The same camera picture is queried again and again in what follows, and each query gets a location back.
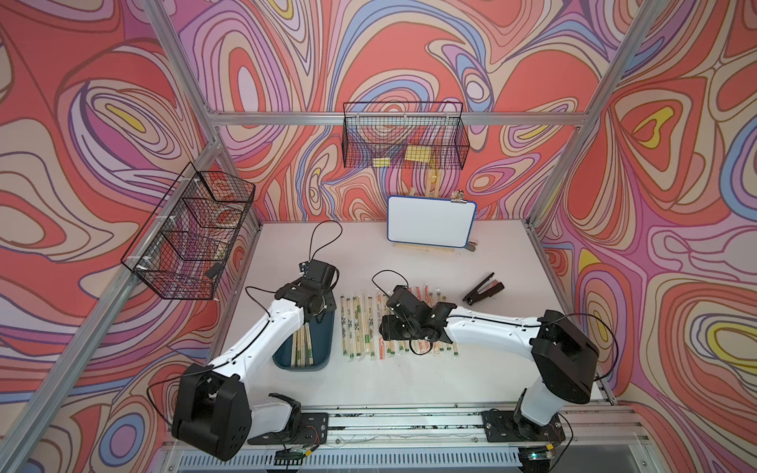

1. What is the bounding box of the panda chopsticks pair fourteenth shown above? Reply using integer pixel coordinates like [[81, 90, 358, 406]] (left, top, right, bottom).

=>
[[339, 296, 350, 357]]

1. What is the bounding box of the panda chopsticks pair fifteenth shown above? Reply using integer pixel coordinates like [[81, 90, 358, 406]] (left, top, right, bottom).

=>
[[345, 297, 355, 359]]

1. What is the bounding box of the panda chopsticks pair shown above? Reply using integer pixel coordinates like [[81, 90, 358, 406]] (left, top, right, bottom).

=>
[[352, 296, 364, 357]]

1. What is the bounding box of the green band chopsticks pair eleventh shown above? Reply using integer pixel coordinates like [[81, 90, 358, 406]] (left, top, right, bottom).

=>
[[359, 292, 370, 357]]

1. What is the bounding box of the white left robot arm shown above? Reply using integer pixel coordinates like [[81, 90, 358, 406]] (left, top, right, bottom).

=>
[[171, 259, 339, 461]]

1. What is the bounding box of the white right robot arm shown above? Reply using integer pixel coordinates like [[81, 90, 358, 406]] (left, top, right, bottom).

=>
[[378, 286, 599, 441]]

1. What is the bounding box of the teal plastic storage box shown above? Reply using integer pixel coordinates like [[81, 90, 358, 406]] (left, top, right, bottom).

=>
[[272, 311, 335, 372]]

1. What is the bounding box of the black stapler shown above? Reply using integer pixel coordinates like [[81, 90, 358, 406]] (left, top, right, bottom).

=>
[[462, 272, 505, 305]]

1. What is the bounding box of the small white whiteboard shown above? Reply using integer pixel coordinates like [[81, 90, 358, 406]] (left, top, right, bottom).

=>
[[386, 194, 478, 250]]

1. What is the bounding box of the wooden whiteboard stand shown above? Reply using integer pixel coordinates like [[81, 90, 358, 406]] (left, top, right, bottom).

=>
[[392, 170, 479, 255]]

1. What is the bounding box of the black wire basket left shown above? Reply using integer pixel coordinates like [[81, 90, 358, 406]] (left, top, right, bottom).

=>
[[120, 164, 256, 301]]

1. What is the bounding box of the black wire basket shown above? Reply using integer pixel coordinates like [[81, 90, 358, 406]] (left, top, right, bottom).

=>
[[341, 100, 470, 171], [120, 164, 256, 301]]

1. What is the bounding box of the black wire basket back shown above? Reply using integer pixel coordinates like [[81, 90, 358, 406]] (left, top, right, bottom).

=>
[[341, 100, 470, 171]]

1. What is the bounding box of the aluminium frame post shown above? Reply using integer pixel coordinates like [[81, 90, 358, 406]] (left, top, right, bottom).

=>
[[141, 0, 264, 226]]

